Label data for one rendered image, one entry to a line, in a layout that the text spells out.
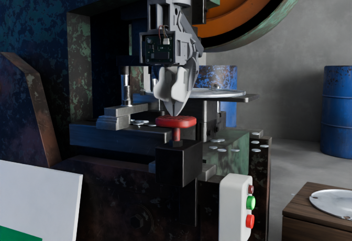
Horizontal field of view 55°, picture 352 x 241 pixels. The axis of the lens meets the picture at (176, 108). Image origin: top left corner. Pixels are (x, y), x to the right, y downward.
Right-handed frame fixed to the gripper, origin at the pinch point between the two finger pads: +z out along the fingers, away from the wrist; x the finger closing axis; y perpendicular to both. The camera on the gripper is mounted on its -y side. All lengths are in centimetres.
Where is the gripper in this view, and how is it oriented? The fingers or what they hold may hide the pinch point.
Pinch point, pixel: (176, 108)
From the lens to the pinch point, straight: 64.5
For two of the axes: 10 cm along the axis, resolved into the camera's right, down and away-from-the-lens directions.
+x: 8.9, 0.5, -4.4
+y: -4.5, 1.1, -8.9
